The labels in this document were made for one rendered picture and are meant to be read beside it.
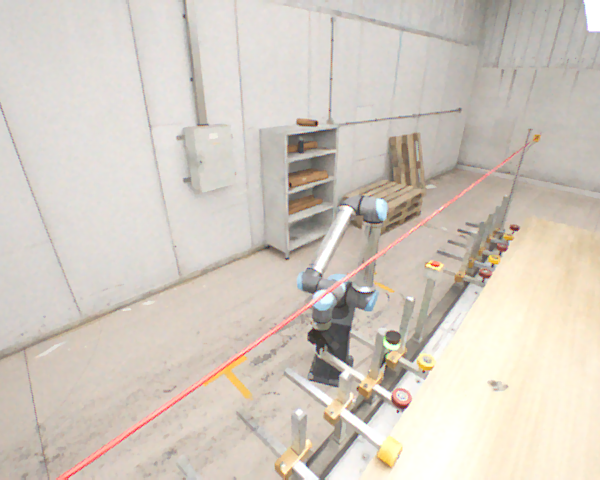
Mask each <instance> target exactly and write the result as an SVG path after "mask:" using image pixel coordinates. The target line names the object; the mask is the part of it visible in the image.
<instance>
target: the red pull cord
mask: <svg viewBox="0 0 600 480"><path fill-rule="evenodd" d="M535 139H536V138H535ZM535 139H533V140H535ZM533 140H532V141H533ZM532 141H531V142H532ZM531 142H529V143H528V144H530V143H531ZM528 144H526V145H525V146H524V147H526V146H527V145H528ZM524 147H522V148H521V149H520V150H522V149H523V148H524ZM520 150H518V151H517V152H516V153H518V152H519V151H520ZM516 153H514V154H513V155H512V156H514V155H515V154H516ZM512 156H510V157H509V158H508V159H506V160H505V161H504V162H502V163H501V164H500V165H498V166H497V167H496V168H494V169H493V170H492V171H490V172H489V173H487V174H486V175H485V176H483V177H482V178H481V179H479V180H478V181H477V182H475V183H474V184H473V185H471V186H470V187H469V188H467V189H466V190H464V191H463V192H462V193H460V194H459V195H458V196H456V197H455V198H454V199H452V200H451V201H449V202H448V203H447V204H445V205H444V206H443V207H441V208H440V209H439V210H437V211H436V212H434V213H433V214H432V215H430V216H429V217H428V218H426V219H425V220H424V221H422V222H421V223H419V224H418V225H417V226H415V227H414V228H413V229H411V230H410V231H408V232H407V233H406V234H404V235H403V236H401V237H400V238H399V239H397V240H396V241H395V242H393V243H392V244H390V245H389V246H388V247H386V248H385V249H383V250H382V251H381V252H379V253H378V254H377V255H375V256H374V257H372V258H371V259H370V260H368V261H367V262H365V263H364V264H363V265H361V266H360V267H358V268H357V269H356V270H354V271H353V272H351V273H350V274H349V275H347V276H346V277H344V278H343V279H342V280H340V281H339V282H337V283H336V284H335V285H333V286H332V287H330V288H329V289H328V290H326V291H325V292H324V293H322V294H321V295H319V296H318V297H317V298H315V299H314V300H312V301H311V302H310V303H308V304H307V305H305V306H304V307H303V308H301V309H300V310H298V311H297V312H296V313H294V314H293V315H291V316H290V317H289V318H287V319H286V320H284V321H283V322H281V323H280V324H279V325H277V326H276V327H274V328H273V329H272V330H270V331H269V332H267V333H266V334H265V335H263V336H262V337H260V338H259V339H257V340H256V341H255V342H253V343H252V344H250V345H249V346H248V347H246V348H245V349H243V350H242V351H240V352H239V353H238V354H236V355H235V356H233V357H232V358H230V359H229V360H228V361H226V362H225V363H223V364H222V365H220V366H219V367H218V368H216V369H215V370H213V371H212V372H210V373H209V374H208V375H206V376H205V377H203V378H202V379H200V380H199V381H197V382H196V383H195V384H193V385H192V386H190V387H189V388H187V389H186V390H185V391H183V392H182V393H180V394H179V395H177V396H176V397H174V398H173V399H172V400H170V401H169V402H167V403H166V404H164V405H163V406H161V407H160V408H158V409H157V410H156V411H154V412H153V413H151V414H150V415H148V416H147V417H145V418H144V419H142V420H141V421H140V422H138V423H137V424H135V425H134V426H132V427H131V428H129V429H128V430H126V431H125V432H124V433H122V434H121V435H119V436H118V437H116V438H115V439H113V440H112V441H110V442H109V443H108V444H106V445H105V446H103V447H102V448H100V449H99V450H97V451H96V452H94V453H93V454H91V455H90V456H89V457H87V458H86V459H84V460H83V461H81V462H80V463H78V464H77V465H75V466H74V467H72V468H71V469H69V470H68V471H67V472H65V473H64V474H62V475H61V476H59V477H58V478H56V479H55V480H67V479H68V478H70V477H71V476H73V475H74V474H76V473H77V472H78V471H80V470H81V469H83V468H84V467H86V466H87V465H89V464H90V463H91V462H93V461H94V460H96V459H97V458H99V457H100V456H101V455H103V454H104V453H106V452H107V451H109V450H110V449H111V448H113V447H114V446H116V445H117V444H119V443H120V442H121V441H123V440H124V439H126V438H127V437H129V436H130V435H131V434H133V433H134V432H136V431H137V430H139V429H140V428H141V427H143V426H144V425H146V424H147V423H149V422H150V421H151V420H153V419H154V418H156V417H157V416H159V415H160V414H161V413H163V412H164V411H166V410H167V409H169V408H170V407H171V406H173V405H174V404H176V403H177V402H178V401H180V400H181V399H183V398H184V397H186V396H187V395H188V394H190V393H191V392H193V391H194V390H195V389H197V388H198V387H200V386H201V385H203V384H204V383H205V382H207V381H208V380H210V379H211V378H212V377H214V376H215V375H217V374H218V373H219V372H221V371H222V370H224V369H225V368H226V367H228V366H229V365H231V364H232V363H233V362H235V361H236V360H238V359H239V358H240V357H242V356H243V355H245V354H246V353H247V352H249V351H250V350H252V349H253V348H254V347H256V346H257V345H258V344H260V343H261V342H263V341H264V340H265V339H267V338H268V337H270V336H271V335H272V334H274V333H275V332H276V331H278V330H279V329H281V328H282V327H283V326H285V325H286V324H288V323H289V322H290V321H292V320H293V319H294V318H296V317H297V316H298V315H300V314H301V313H303V312H304V311H305V310H307V309H308V308H309V307H311V306H312V305H314V304H315V303H316V302H318V301H319V300H320V299H322V298H323V297H325V296H326V295H327V294H329V293H330V292H331V291H333V290H334V289H335V288H337V287H338V286H340V285H341V284H342V283H344V282H345V281H346V280H348V279H349V278H350V277H352V276H353V275H355V274H356V273H357V272H359V271H360V270H361V269H363V268H364V267H365V266H367V265H368V264H370V263H371V262H372V261H374V260H375V259H376V258H378V257H379V256H380V255H382V254H383V253H385V252H386V251H387V250H389V249H390V248H391V247H393V246H394V245H395V244H397V243H398V242H399V241H401V240H402V239H403V238H405V237H406V236H408V235H409V234H410V233H412V232H413V231H414V230H416V229H417V228H418V227H420V226H421V225H422V224H424V223H425V222H426V221H428V220H429V219H430V218H432V217H433V216H434V215H436V214H437V213H438V212H440V211H441V210H442V209H444V208H445V207H446V206H448V205H449V204H450V203H452V202H453V201H454V200H456V199H457V198H458V197H460V196H461V195H462V194H464V193H465V192H466V191H468V190H469V189H470V188H472V187H473V186H474V185H476V184H477V183H478V182H480V181H481V180H482V179H484V178H485V177H486V176H487V175H489V174H490V173H491V172H493V171H494V170H495V169H497V168H498V167H499V166H501V165H502V164H503V163H505V162H506V161H507V160H509V159H510V158H511V157H512Z"/></svg>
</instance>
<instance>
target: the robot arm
mask: <svg viewBox="0 0 600 480"><path fill-rule="evenodd" d="M387 212H388V206H387V202H386V201H385V200H383V199H380V198H373V197H367V196H362V195H357V196H353V197H350V198H348V199H346V200H344V201H343V202H342V203H341V204H340V205H339V207H338V209H337V213H338V214H337V216H336V218H335V219H334V221H333V223H332V225H331V227H330V228H329V230H328V232H327V234H326V236H325V237H324V239H323V241H322V243H321V245H320V246H319V248H318V250H317V252H316V254H315V255H314V257H313V259H312V261H311V263H310V264H309V266H308V268H307V269H306V271H305V272H304V271H302V272H300V273H299V275H298V278H297V287H298V289H300V290H303V291H305V292H308V293H311V294H314V296H313V299H312V300H314V299H315V298H317V297H318V296H319V295H321V294H322V293H324V292H325V291H326V290H328V289H329V288H330V287H332V286H333V285H335V284H336V283H337V282H339V281H340V280H342V279H343V278H344V277H346V276H347V275H344V274H333V275H331V276H330V277H328V279H324V278H322V277H323V274H324V272H325V270H326V268H327V266H328V264H329V262H330V260H331V258H332V256H333V254H334V252H335V251H336V249H337V247H338V245H339V243H340V241H341V239H342V237H343V235H344V233H345V231H346V229H347V227H348V225H349V224H350V222H351V220H354V219H355V218H356V216H358V215H359V216H363V218H362V220H363V222H362V231H361V239H360V247H359V256H358V264H357V268H358V267H360V266H361V265H363V264H364V263H365V262H367V261H368V260H370V259H371V258H372V257H374V256H375V255H377V254H378V247H379V240H380V233H381V227H382V222H383V221H384V220H385V219H386V217H387ZM376 261H377V258H376V259H375V260H374V261H372V262H371V263H370V264H368V265H367V266H365V267H364V268H363V269H361V270H360V271H359V272H357V273H356V280H354V281H353V282H349V281H350V279H348V280H346V281H345V282H344V283H342V284H341V285H340V286H338V287H337V288H335V289H334V290H333V291H331V292H330V293H329V294H327V295H326V296H325V297H323V298H322V299H320V300H319V301H318V302H316V303H315V304H314V305H312V321H311V322H310V324H311V325H312V329H311V330H310V331H309V332H308V336H309V339H308V336H307V341H309V342H310V343H311V344H313V345H314V344H315V347H312V350H313V351H314V352H315V353H316V354H317V355H318V357H319V358H321V354H322V353H323V352H324V351H326V350H327V348H328V349H329V350H330V351H331V353H335V352H336V351H337V350H339V349H340V345H339V344H338V343H337V341H336V340H335V339H334V337H333V336H332V335H331V333H330V332H329V331H328V329H329V328H330V326H331V319H336V320H339V319H343V318H346V317H347V316H348V315H349V311H350V308H349V306H352V307H355V308H358V309H361V310H363V311H368V312H370V311H372V310H373V308H374V306H375V304H376V301H377V299H378V295H379V291H378V290H375V288H376V285H375V284H374V283H373V281H374V274H375V267H376Z"/></svg>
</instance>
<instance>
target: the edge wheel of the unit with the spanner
mask: <svg viewBox="0 0 600 480"><path fill-rule="evenodd" d="M391 401H392V403H393V405H394V406H395V407H397V408H399V409H407V407H408V406H409V404H410V403H411V401H412V396H411V394H410V392H409V391H408V390H406V389H404V388H396V389H394V390H393V392H392V395H391Z"/></svg>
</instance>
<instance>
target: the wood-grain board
mask: <svg viewBox="0 0 600 480"><path fill-rule="evenodd" d="M487 379H492V380H495V381H497V380H500V381H502V382H503V383H507V384H508V389H506V391H502V392H495V391H493V390H491V389H490V388H489V387H490V385H489V384H487V382H486V381H487ZM388 436H391V437H392V438H394V439H395V440H397V441H398V442H399V443H401V444H402V445H403V450H402V452H401V454H400V457H399V459H398V460H397V462H396V463H395V465H394V466H393V467H390V466H389V465H387V464H386V463H385V462H384V461H382V460H381V459H380V458H378V452H379V450H378V452H377V453H376V455H375V456H374V457H373V459H372V460H371V462H370V463H369V465H368V466H367V468H366V469H365V470H364V472H363V473H362V475H361V476H360V478H359V479H358V480H600V233H596V232H592V231H588V230H584V229H580V228H576V227H572V226H568V225H564V224H560V223H556V222H552V221H548V220H544V219H540V218H536V217H531V216H527V217H526V219H525V220H524V222H523V224H522V225H521V227H520V229H519V230H518V232H517V234H516V236H515V237H514V239H513V241H512V242H511V244H510V246H509V247H508V249H507V251H506V252H505V254H504V256H503V257H502V259H501V261H500V262H499V264H498V266H497V267H496V269H495V271H494V272H493V274H492V275H491V277H490V279H489V280H488V282H487V284H486V285H485V287H484V289H483V290H482V292H481V293H480V295H479V297H478V298H477V300H476V302H475V303H474V305H473V306H472V308H471V310H470V311H469V313H468V314H467V316H466V318H465V319H464V321H463V322H462V324H461V326H460V327H459V329H458V330H457V332H456V333H455V335H454V337H453V338H452V340H451V341H450V343H449V344H448V346H447V348H446V349H445V351H444V352H443V354H442V355H441V357H440V358H439V360H438V362H437V363H436V365H435V366H434V368H433V369H432V371H431V372H430V374H429V375H428V377H427V379H426V380H425V382H424V383H423V385H422V386H421V388H420V389H419V391H418V392H417V394H416V395H415V397H414V398H413V400H412V401H411V403H410V404H409V406H408V407H407V409H406V410H405V412H404V413H403V415H402V416H401V418H400V419H399V421H398V422H397V424H396V425H395V427H394V428H393V430H392V431H391V433H390V434H389V435H388Z"/></svg>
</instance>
